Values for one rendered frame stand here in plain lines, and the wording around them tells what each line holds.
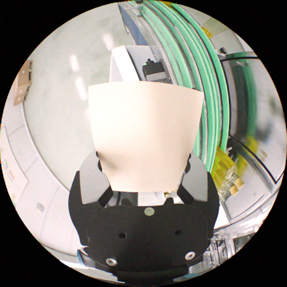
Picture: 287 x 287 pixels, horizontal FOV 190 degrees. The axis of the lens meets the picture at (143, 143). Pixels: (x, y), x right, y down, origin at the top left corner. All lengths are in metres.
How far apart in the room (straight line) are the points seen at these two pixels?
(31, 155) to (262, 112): 3.86
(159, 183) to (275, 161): 0.48
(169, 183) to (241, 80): 0.49
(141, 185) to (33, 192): 3.32
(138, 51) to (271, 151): 0.73
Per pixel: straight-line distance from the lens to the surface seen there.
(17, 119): 3.74
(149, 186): 0.15
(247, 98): 0.49
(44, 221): 3.58
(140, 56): 0.52
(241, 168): 0.58
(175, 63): 0.35
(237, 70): 0.51
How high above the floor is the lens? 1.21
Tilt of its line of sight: 61 degrees down
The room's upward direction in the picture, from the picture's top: 177 degrees clockwise
